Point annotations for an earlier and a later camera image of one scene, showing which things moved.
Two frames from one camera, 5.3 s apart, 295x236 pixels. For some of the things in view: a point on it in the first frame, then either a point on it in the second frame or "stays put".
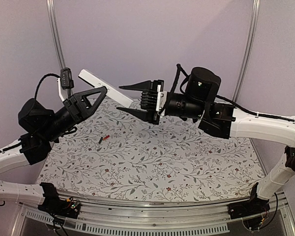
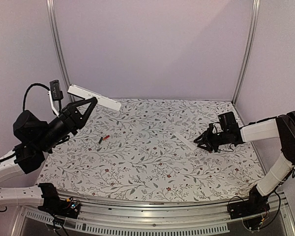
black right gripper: (153, 101) -> (206, 136)
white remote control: (97, 81) -> (102, 100)
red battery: (105, 137) stays put
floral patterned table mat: (114, 152) stays put
